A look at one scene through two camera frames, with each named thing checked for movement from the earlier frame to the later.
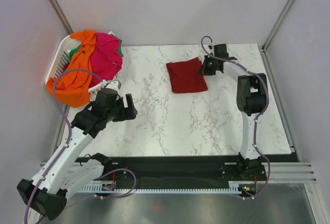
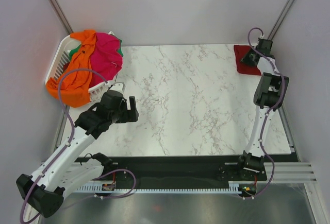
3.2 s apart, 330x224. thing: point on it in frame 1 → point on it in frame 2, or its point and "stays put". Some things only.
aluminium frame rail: [289, 172] stays put
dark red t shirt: [183, 76] → [242, 67]
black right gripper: [205, 71] → [244, 59]
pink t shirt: [105, 61] stays put
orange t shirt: [71, 84] stays put
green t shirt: [75, 49] stays put
